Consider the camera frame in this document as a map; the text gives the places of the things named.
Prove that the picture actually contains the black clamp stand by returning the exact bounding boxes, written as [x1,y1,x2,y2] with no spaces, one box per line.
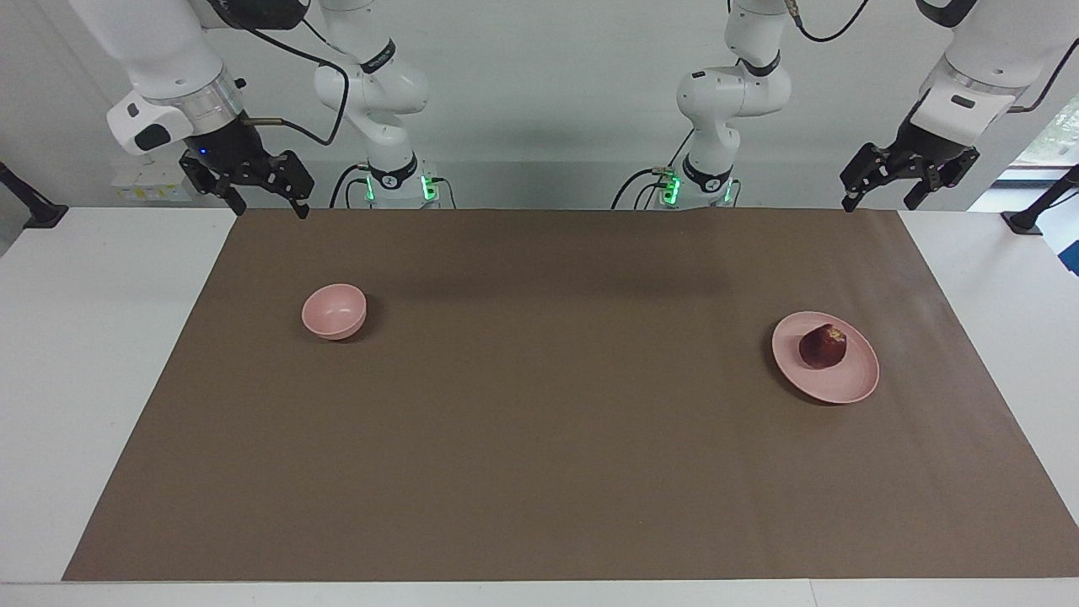
[0,160,68,228]
[1001,164,1079,235]

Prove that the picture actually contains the pink plate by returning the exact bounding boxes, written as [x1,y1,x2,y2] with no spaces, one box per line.
[772,311,880,405]

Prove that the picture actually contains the dark red apple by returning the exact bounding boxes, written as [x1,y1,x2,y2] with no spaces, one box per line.
[798,324,848,369]

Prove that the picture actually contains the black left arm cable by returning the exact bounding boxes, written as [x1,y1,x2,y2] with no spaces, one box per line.
[788,0,1071,115]

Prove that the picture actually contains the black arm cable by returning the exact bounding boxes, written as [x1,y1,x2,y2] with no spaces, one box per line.
[240,17,351,148]
[788,0,1071,115]

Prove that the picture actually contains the white power strip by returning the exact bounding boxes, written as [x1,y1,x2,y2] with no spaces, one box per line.
[110,162,201,203]

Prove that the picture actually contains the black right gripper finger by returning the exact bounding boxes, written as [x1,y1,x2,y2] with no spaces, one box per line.
[180,156,247,216]
[257,150,314,220]

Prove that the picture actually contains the window with greenery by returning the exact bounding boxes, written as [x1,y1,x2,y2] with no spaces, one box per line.
[1012,97,1079,169]

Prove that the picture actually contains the brown table mat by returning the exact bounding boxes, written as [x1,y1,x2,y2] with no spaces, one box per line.
[62,207,1079,583]

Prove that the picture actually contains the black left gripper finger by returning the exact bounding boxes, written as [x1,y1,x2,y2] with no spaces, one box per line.
[840,143,896,213]
[904,150,979,210]

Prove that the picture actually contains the pink bowl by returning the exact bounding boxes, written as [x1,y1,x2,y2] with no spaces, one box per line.
[302,283,368,341]

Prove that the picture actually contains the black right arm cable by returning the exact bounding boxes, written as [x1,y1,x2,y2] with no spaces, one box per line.
[240,17,351,148]

